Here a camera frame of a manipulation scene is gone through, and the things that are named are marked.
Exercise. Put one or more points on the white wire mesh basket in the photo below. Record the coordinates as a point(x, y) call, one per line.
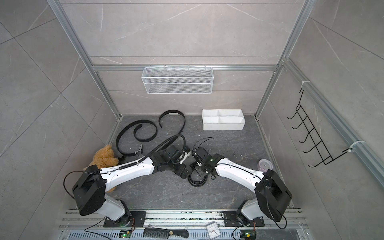
point(178, 80)

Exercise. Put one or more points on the long black leather belt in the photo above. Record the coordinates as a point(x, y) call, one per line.
point(198, 177)

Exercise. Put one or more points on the small white clock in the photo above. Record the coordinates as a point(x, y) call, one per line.
point(213, 230)

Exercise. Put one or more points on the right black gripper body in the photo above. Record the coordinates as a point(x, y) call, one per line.
point(201, 169)

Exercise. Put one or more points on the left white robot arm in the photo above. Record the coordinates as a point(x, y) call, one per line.
point(90, 191)

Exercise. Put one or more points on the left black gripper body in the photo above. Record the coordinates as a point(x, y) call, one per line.
point(179, 168)

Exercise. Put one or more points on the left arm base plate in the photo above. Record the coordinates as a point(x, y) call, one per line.
point(136, 219)

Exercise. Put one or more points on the curled black belt with buckle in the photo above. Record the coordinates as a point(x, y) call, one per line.
point(137, 124)

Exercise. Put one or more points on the pink round container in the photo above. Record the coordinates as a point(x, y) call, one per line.
point(264, 165)

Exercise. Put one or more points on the black wire hook rack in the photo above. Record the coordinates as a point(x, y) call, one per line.
point(313, 135)

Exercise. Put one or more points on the white divided storage box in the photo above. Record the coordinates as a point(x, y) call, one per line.
point(223, 120)

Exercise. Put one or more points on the black comb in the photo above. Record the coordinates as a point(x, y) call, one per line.
point(165, 233)

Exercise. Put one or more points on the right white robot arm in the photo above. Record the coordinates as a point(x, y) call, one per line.
point(272, 195)

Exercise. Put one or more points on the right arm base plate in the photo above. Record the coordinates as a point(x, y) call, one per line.
point(235, 219)

